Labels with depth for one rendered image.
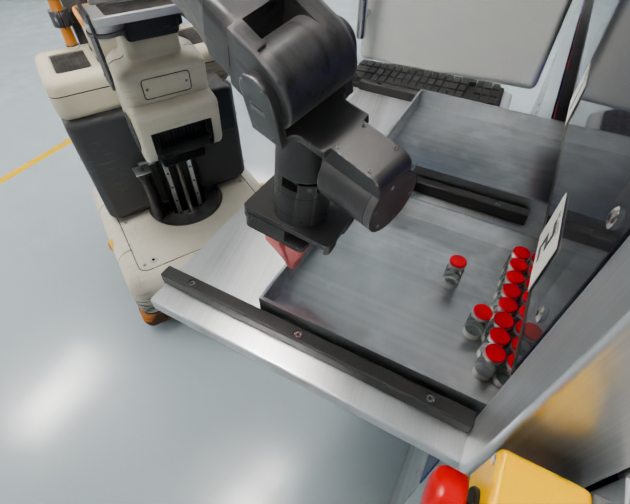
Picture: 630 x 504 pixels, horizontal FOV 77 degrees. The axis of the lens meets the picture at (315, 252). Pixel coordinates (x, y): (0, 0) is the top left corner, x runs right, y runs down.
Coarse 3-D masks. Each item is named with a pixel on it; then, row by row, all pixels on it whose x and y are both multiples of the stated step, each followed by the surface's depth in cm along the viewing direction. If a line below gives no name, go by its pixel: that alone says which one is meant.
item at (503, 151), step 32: (416, 96) 80; (448, 96) 80; (416, 128) 78; (448, 128) 78; (480, 128) 78; (512, 128) 78; (544, 128) 75; (416, 160) 71; (448, 160) 71; (480, 160) 71; (512, 160) 71; (544, 160) 71; (480, 192) 62; (512, 192) 59; (544, 192) 65
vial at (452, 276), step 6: (450, 264) 49; (450, 270) 49; (456, 270) 49; (462, 270) 49; (444, 276) 51; (450, 276) 50; (456, 276) 49; (444, 282) 51; (450, 282) 50; (456, 282) 50; (450, 288) 51
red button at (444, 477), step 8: (432, 472) 27; (440, 472) 26; (448, 472) 26; (456, 472) 26; (432, 480) 26; (440, 480) 25; (448, 480) 25; (456, 480) 25; (464, 480) 25; (424, 488) 27; (432, 488) 25; (440, 488) 25; (448, 488) 25; (456, 488) 25; (464, 488) 25; (424, 496) 26; (432, 496) 25; (440, 496) 24; (448, 496) 24; (456, 496) 24; (464, 496) 24
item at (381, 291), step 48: (384, 240) 57; (432, 240) 57; (480, 240) 57; (528, 240) 54; (288, 288) 52; (336, 288) 52; (384, 288) 52; (432, 288) 52; (480, 288) 52; (336, 336) 44; (384, 336) 47; (432, 336) 47; (432, 384) 41; (480, 384) 43
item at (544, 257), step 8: (560, 208) 38; (552, 216) 40; (560, 216) 36; (552, 224) 39; (560, 224) 35; (544, 232) 41; (552, 240) 36; (552, 248) 35; (536, 256) 40; (544, 256) 36; (536, 264) 39; (544, 264) 35; (536, 272) 37; (528, 288) 38
